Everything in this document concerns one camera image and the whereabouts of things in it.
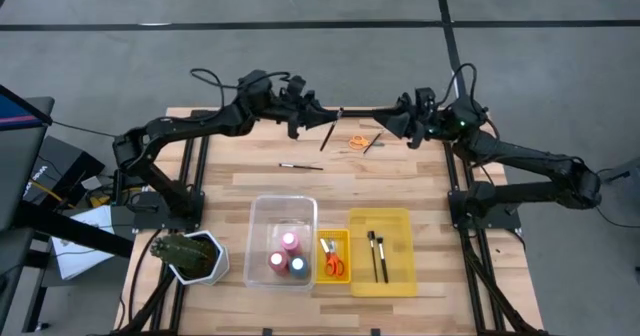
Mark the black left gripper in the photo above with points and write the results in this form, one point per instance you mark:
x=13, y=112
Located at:
x=295, y=103

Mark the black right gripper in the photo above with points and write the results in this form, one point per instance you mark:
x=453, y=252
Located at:
x=425, y=118

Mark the thin black paintbrush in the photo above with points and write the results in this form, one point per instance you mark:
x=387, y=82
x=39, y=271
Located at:
x=372, y=143
x=382, y=256
x=327, y=138
x=300, y=166

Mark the small orange scissors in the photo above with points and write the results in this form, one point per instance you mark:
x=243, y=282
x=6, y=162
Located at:
x=358, y=142

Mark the pink paint bottle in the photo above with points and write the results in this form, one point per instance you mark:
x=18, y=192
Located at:
x=290, y=241

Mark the dark blue paint bottle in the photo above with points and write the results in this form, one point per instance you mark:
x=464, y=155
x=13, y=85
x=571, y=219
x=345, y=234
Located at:
x=298, y=266

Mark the red paint bottle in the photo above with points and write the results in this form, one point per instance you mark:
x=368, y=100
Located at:
x=276, y=262

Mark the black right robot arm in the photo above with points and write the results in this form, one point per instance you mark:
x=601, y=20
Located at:
x=525, y=158

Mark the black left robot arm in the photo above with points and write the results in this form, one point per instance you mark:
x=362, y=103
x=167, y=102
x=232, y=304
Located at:
x=165, y=131

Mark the clear plastic bin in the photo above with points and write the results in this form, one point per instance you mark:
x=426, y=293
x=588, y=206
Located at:
x=280, y=216

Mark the small yellow slotted basket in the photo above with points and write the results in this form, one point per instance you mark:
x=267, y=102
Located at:
x=345, y=241

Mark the large translucent yellow bin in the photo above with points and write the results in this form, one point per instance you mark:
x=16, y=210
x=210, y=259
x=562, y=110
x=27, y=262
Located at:
x=402, y=251

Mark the white hexagonal plant pot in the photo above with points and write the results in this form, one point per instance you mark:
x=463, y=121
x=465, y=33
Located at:
x=220, y=268

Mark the green cactus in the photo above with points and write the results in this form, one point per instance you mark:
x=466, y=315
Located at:
x=180, y=251

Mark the black equipment box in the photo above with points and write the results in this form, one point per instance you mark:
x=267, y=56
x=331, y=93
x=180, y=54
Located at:
x=60, y=158

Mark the black metal support bar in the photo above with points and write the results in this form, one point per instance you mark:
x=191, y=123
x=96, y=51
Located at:
x=75, y=231

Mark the white paper sheet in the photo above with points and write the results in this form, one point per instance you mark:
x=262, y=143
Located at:
x=80, y=261

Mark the black computer monitor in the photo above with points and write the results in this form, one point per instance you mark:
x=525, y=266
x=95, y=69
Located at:
x=20, y=166

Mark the dark grey desk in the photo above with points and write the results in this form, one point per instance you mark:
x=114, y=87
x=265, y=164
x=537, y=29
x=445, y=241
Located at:
x=12, y=256

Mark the black aluminium table frame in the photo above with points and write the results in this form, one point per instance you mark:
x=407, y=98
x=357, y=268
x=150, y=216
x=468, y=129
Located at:
x=357, y=112

